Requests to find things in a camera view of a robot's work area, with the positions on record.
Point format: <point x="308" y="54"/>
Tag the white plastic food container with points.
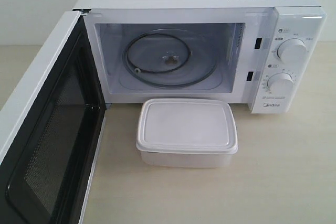
<point x="186" y="132"/>

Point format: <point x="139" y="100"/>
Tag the white microwave door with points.
<point x="51" y="127"/>

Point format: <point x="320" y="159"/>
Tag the white microwave oven body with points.
<point x="246" y="33"/>

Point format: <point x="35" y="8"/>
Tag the glass turntable plate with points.
<point x="170" y="58"/>

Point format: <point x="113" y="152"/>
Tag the upper white control knob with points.
<point x="291" y="51"/>

